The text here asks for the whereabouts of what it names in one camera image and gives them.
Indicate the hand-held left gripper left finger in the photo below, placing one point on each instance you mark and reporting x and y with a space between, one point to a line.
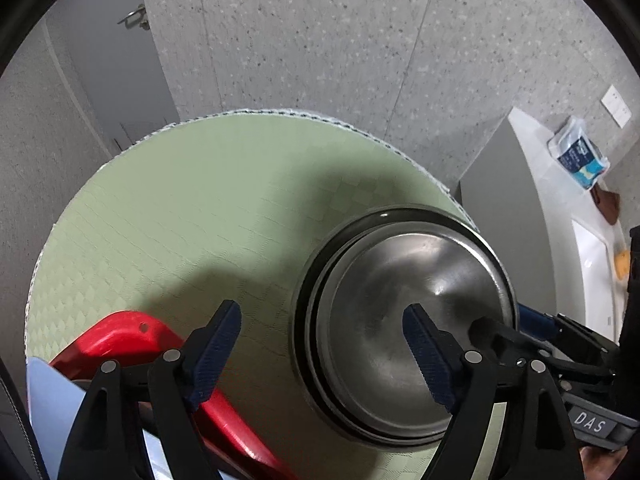
215 355

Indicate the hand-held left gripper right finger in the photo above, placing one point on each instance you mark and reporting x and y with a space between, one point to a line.
427 355

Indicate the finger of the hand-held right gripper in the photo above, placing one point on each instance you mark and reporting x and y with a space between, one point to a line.
495 332
535 320

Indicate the large steel bowl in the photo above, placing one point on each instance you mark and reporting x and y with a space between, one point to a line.
300 340

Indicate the red plastic basin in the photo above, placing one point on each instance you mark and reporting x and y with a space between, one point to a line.
125 330

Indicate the blue plastic plate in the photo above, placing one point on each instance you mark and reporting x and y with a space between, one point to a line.
50 395

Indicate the person's right hand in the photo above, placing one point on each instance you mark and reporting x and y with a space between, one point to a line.
600 467

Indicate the white sink basin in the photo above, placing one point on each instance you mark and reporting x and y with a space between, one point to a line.
595 270

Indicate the orange round object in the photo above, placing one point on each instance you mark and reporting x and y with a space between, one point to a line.
621 265

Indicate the white vanity counter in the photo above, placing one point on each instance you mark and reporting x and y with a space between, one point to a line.
525 200

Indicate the brown cloth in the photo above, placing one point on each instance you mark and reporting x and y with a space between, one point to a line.
607 205

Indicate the green checkered table mat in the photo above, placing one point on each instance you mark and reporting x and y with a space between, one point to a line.
200 200

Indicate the blue tissue pack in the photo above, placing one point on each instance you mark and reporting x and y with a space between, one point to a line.
580 152

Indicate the grey door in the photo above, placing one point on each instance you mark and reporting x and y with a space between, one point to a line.
110 85

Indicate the white wall socket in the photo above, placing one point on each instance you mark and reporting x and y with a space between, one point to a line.
616 105

